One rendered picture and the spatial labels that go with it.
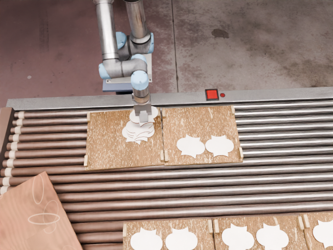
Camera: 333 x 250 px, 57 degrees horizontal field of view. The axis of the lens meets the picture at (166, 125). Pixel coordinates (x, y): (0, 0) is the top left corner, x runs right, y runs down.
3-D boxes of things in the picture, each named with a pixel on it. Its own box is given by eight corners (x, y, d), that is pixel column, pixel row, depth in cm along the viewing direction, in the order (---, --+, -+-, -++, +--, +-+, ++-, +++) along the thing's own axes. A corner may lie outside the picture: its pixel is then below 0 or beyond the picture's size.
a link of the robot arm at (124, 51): (110, 47, 184) (104, 31, 172) (132, 45, 184) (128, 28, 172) (110, 63, 178) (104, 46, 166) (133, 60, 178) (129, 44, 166)
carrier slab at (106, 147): (88, 113, 174) (88, 112, 173) (160, 109, 176) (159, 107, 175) (85, 170, 157) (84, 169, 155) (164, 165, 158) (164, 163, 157)
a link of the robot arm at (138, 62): (121, 54, 141) (122, 72, 136) (145, 51, 141) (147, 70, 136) (124, 65, 148) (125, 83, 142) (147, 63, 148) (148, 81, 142)
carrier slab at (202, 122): (161, 109, 176) (161, 108, 174) (232, 106, 177) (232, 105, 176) (164, 166, 158) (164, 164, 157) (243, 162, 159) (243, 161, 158)
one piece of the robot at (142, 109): (132, 109, 139) (135, 127, 153) (151, 108, 139) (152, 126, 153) (131, 88, 145) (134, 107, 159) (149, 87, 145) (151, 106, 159)
